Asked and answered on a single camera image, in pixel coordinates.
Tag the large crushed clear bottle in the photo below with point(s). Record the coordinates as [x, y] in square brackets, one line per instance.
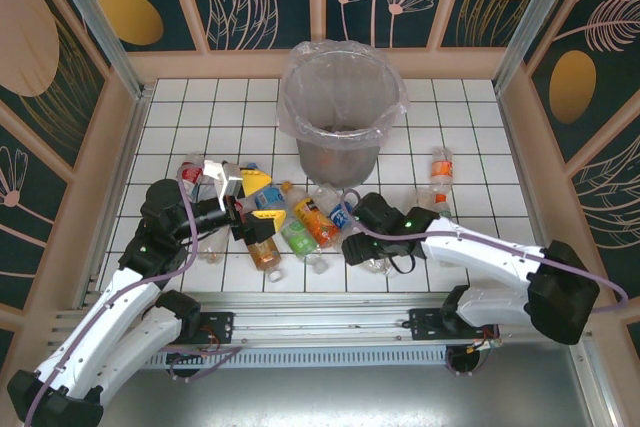
[372, 267]

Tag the blue label water bottle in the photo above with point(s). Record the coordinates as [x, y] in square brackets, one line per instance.
[270, 198]

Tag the amber tea bottle white cap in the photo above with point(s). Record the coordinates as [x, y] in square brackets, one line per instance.
[262, 257]

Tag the green label bottle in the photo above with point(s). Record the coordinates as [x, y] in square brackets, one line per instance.
[298, 242]

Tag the clear plastic bottle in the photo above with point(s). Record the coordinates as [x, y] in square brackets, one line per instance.
[425, 197]

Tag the orange juice bottle yellow cap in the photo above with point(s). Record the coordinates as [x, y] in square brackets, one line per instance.
[312, 217]

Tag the cola bottle red cap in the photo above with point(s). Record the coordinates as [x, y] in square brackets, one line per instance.
[212, 247]

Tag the clear bottle orange label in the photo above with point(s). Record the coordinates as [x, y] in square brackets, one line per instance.
[441, 169]

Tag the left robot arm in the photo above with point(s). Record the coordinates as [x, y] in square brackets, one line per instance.
[145, 337]

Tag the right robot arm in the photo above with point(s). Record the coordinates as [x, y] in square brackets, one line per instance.
[475, 257]

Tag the grey plastic bin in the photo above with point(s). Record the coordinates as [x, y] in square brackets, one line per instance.
[335, 162]

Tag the clear bottle red label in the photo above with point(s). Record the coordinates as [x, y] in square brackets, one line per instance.
[190, 173]

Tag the grey metal panel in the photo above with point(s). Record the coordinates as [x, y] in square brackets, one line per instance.
[320, 397]

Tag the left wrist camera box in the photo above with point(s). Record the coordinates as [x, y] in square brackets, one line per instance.
[225, 177]

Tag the aluminium side rail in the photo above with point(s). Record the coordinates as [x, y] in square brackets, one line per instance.
[127, 162]
[522, 167]

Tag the aluminium front rail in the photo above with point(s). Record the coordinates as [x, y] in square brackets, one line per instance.
[320, 319]

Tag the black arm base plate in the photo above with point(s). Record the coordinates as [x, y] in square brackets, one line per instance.
[422, 322]
[220, 322]

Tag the aluminium frame post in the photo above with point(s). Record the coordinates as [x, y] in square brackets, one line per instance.
[107, 42]
[525, 27]

